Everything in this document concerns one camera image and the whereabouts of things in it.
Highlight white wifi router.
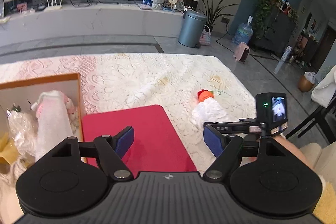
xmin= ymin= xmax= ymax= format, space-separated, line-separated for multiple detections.
xmin=44 ymin=0 xmax=63 ymax=11

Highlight red lidded clear container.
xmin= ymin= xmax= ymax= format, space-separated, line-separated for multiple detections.
xmin=82 ymin=105 xmax=197 ymax=177

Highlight blue metal trash bin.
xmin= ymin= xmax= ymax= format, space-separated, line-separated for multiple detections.
xmin=178 ymin=10 xmax=207 ymax=48

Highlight orange crochet carrot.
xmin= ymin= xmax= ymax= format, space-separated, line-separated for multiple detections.
xmin=197 ymin=89 xmax=214 ymax=103

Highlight green potted plant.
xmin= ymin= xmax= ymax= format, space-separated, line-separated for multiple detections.
xmin=199 ymin=0 xmax=238 ymax=32

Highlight small action camera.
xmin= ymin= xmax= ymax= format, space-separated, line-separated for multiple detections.
xmin=255 ymin=93 xmax=288 ymax=136

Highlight pink space heater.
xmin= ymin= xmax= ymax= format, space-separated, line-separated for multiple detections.
xmin=234 ymin=42 xmax=250 ymax=63

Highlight white lace tablecloth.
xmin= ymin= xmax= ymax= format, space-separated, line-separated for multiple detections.
xmin=1 ymin=53 xmax=256 ymax=172

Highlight white fleece drawstring bag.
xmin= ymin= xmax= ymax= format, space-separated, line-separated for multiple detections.
xmin=31 ymin=90 xmax=74 ymax=161

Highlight clear plastic bag tissue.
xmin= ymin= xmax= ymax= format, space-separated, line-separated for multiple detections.
xmin=7 ymin=105 xmax=38 ymax=157

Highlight orange cardboard box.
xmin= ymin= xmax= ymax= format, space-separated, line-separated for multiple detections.
xmin=1 ymin=73 xmax=85 ymax=141

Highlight pink white crochet pouch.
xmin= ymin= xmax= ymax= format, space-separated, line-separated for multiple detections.
xmin=31 ymin=96 xmax=79 ymax=135

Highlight blue water jug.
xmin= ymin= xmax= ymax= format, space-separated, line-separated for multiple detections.
xmin=232 ymin=15 xmax=253 ymax=45

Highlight marble tv console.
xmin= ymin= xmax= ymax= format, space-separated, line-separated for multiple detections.
xmin=1 ymin=4 xmax=183 ymax=46

